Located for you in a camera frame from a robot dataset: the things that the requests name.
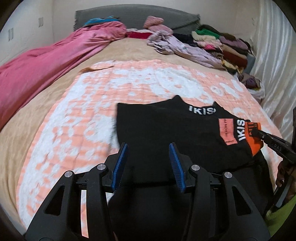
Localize black printed t-shirt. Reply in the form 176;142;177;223
109;96;273;240

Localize bag of clothes by bed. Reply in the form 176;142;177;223
237;73;265;103

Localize stack of folded clothes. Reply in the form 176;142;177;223
190;25;255;74

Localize pink fuzzy folded clothes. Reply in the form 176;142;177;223
144;16;173;34

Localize right hand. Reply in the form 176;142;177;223
275;161;295;187

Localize pink white fleece blanket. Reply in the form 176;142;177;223
16;60;280;227

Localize beige bed sheet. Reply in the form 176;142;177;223
1;38;231;230

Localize white satin curtain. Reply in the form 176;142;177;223
251;1;295;141

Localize magenta pink bedsheet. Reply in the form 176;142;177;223
1;21;126;127

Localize lilac crumpled garment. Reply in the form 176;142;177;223
147;30;225;70

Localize red cloth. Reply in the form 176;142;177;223
125;31;152;40

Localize blue cloth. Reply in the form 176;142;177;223
83;16;120;27

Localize grey quilted headboard cover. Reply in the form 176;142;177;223
73;4;200;34

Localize white wardrobe with black handles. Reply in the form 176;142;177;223
1;0;54;65

